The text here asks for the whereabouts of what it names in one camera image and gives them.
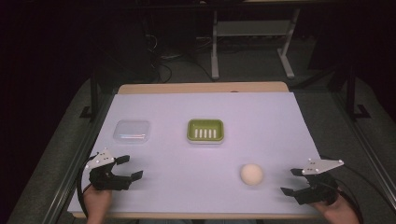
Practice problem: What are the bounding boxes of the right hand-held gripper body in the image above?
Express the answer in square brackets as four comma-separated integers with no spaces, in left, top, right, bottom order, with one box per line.
[293,158,346,206]

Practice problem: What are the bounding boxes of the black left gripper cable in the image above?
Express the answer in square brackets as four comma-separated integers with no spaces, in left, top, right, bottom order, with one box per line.
[76,154,98,217]

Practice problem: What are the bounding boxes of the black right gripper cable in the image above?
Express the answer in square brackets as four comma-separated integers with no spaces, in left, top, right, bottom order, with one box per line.
[319,154,396,224]

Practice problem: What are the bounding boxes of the person's right hand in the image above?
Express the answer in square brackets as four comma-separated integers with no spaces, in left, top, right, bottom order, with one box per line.
[310,195,361,224]

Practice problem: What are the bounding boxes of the black floor cables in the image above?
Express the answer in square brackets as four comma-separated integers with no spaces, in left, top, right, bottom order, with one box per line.
[143,32,216,84]

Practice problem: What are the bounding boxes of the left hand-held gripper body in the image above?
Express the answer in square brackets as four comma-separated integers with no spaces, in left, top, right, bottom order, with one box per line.
[85,147,133,191]

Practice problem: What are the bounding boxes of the clear plastic lid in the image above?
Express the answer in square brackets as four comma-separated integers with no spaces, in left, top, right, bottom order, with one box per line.
[112,119,151,145]

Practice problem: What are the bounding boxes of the round cream soap ball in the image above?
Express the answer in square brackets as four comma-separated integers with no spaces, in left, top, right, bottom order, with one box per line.
[239,162,264,187]

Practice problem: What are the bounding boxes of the green soap dish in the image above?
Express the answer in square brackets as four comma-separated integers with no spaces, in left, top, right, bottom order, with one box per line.
[186,118,225,145]

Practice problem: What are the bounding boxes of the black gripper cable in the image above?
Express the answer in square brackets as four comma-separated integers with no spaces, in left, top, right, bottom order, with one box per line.
[319,154,396,224]
[76,154,98,217]

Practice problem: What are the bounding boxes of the pale lilac table mat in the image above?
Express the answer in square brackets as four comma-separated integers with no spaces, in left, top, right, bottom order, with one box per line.
[67,91,322,216]

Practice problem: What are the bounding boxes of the person's left hand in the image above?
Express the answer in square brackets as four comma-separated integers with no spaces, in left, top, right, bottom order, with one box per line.
[82,186,113,224]

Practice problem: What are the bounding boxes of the white metal table frame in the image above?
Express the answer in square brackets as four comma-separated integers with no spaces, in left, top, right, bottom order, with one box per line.
[210,8,302,81]

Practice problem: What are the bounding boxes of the black metal stand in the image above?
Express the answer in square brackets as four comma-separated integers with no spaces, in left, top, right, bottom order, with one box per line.
[78,66,101,122]
[345,63,372,121]

